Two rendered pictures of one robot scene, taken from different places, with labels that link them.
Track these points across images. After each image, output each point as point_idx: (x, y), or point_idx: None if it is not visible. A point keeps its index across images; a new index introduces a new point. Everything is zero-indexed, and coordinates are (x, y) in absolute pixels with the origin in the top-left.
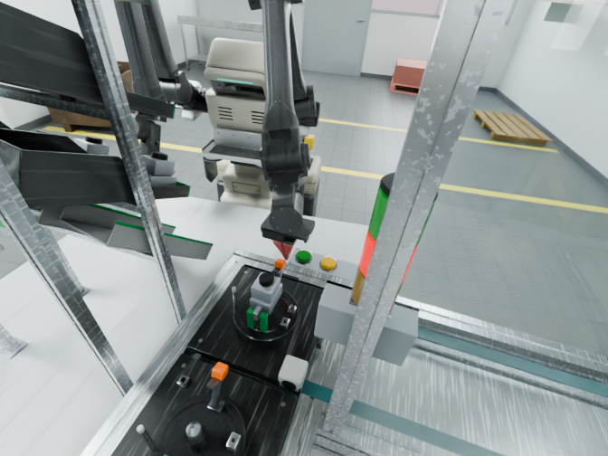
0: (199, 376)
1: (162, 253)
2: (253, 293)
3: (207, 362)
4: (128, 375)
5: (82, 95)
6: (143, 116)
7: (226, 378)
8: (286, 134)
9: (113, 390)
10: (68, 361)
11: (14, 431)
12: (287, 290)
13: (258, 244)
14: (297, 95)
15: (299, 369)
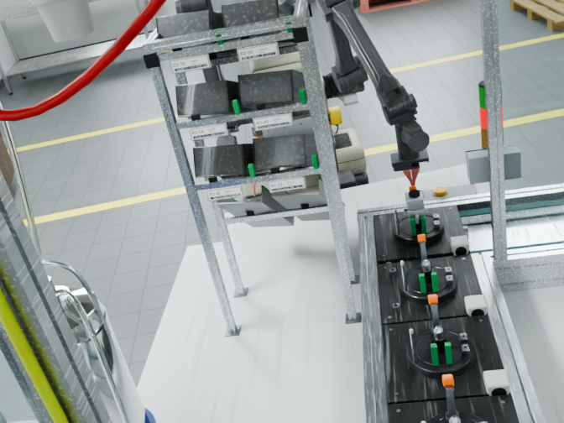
0: (399, 268)
1: (341, 198)
2: (409, 206)
3: None
4: (336, 311)
5: None
6: (229, 130)
7: (418, 263)
8: (394, 91)
9: (332, 320)
10: (282, 321)
11: (288, 355)
12: None
13: None
14: (350, 67)
15: (462, 239)
